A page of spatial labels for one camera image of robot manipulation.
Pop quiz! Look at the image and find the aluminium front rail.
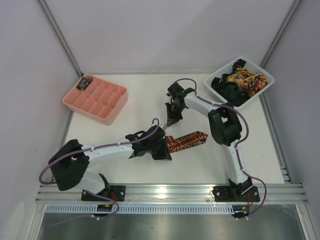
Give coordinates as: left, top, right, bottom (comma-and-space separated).
35, 183, 309, 205

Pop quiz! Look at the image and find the yellow patterned tie in basket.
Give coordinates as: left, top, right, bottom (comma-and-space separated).
226, 66, 255, 84

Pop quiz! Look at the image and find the white slotted cable duct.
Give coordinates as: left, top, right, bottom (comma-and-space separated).
46, 203, 235, 215

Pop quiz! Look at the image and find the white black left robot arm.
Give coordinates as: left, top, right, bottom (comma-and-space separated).
48, 125, 172, 197

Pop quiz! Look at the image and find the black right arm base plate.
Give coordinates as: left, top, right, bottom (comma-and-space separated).
212, 185, 261, 203

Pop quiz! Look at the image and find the rolled dark tie in tray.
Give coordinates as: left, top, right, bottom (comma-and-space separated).
76, 76, 93, 92

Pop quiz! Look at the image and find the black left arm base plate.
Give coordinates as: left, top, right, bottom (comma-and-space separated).
81, 185, 126, 202

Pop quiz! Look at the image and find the red multicolour patterned tie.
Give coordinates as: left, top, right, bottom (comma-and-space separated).
166, 131, 208, 153

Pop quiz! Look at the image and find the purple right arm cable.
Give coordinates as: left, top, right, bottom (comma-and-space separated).
172, 78, 270, 220

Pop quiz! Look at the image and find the pink compartment tray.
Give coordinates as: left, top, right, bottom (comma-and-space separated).
62, 74, 129, 126

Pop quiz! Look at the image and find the red floral tie in basket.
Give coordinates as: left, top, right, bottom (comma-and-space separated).
237, 73, 268, 97

